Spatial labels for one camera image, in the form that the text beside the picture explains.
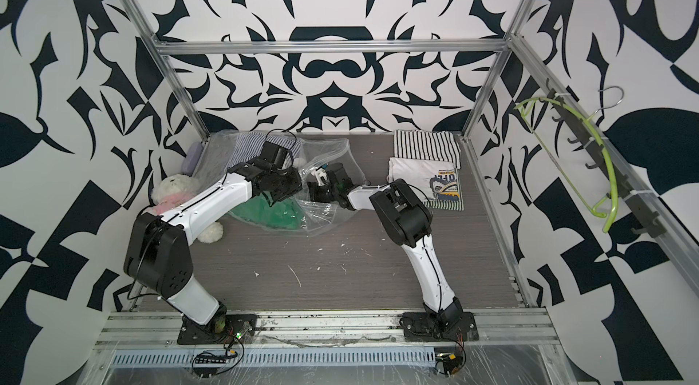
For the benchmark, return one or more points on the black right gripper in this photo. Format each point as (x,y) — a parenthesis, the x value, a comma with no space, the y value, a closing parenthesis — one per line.
(313,185)

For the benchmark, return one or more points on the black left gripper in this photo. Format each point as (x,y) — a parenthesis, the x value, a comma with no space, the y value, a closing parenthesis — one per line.
(298,185)

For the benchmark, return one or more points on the clear plastic vacuum bag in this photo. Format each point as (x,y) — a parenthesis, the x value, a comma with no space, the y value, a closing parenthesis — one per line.
(318,217)

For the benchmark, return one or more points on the white printed t-shirt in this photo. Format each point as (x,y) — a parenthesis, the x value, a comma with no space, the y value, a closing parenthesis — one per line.
(438,181)

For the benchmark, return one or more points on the black white striped tank top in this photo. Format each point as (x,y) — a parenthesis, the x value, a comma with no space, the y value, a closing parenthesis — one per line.
(422,145)

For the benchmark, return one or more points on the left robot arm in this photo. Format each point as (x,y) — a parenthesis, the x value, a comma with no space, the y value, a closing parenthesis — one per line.
(158,255)

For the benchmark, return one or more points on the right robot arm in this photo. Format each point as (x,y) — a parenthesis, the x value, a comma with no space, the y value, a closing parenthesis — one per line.
(407,221)

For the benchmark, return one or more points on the blue white striped garment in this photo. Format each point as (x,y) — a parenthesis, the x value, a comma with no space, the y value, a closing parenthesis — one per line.
(248,145)

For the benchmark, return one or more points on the green garment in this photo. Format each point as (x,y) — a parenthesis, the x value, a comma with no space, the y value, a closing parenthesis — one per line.
(282,215)

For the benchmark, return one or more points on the lilac small case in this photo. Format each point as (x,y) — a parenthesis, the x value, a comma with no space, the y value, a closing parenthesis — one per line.
(192,158)

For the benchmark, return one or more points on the white teddy bear pink shirt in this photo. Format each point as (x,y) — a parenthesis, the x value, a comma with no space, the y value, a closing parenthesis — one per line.
(176,190)

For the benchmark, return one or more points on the black electronics board left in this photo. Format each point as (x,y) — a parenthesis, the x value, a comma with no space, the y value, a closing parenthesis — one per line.
(207,364)

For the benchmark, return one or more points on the black electronics board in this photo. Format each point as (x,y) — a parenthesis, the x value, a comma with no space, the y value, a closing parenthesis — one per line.
(207,364)
(448,364)

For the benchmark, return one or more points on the black electronics board right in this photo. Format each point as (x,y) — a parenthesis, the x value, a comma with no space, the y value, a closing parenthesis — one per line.
(448,364)

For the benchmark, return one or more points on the green clothes hanger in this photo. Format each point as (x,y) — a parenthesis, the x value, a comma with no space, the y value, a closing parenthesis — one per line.
(587,185)

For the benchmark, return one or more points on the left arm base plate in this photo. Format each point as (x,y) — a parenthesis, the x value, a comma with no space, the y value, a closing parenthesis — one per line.
(221,330)

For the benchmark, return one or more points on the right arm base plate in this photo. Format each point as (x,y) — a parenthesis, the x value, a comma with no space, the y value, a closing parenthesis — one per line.
(421,326)

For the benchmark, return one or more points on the white slotted cable duct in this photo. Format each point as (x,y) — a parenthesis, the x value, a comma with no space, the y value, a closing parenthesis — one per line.
(278,357)

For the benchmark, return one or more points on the black wall hook rack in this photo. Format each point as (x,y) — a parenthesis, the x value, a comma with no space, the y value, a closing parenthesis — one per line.
(589,138)

